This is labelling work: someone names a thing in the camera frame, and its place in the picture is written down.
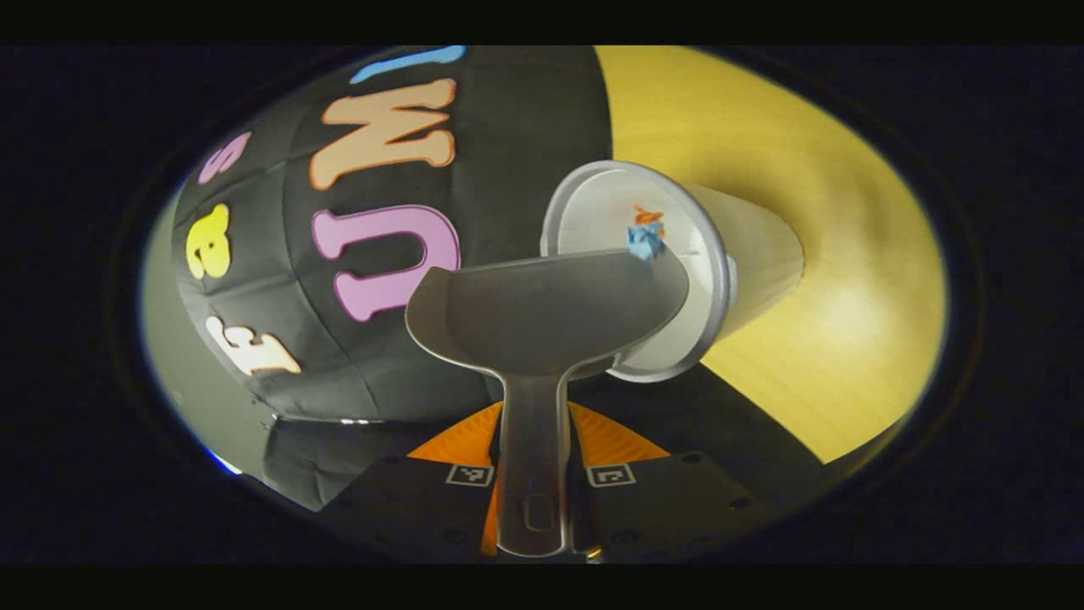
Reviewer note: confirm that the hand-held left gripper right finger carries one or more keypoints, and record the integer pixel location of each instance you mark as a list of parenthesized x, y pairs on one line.
[(669, 508)]

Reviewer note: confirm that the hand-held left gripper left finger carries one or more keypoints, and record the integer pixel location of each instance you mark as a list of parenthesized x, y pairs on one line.
[(406, 508)]

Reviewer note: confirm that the grey dustpan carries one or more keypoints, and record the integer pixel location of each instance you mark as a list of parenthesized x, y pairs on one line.
[(542, 313)]

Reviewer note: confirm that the blue paper ball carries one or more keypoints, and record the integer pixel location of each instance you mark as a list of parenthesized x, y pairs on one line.
[(645, 241)]

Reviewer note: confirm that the orange paper ball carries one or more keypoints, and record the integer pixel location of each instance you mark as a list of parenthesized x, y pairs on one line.
[(649, 215)]

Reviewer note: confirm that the wooden desktop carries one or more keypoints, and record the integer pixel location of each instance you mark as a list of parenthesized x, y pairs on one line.
[(847, 339)]

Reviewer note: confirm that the black backdrop cloth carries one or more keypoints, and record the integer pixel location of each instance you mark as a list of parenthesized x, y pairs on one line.
[(508, 152)]

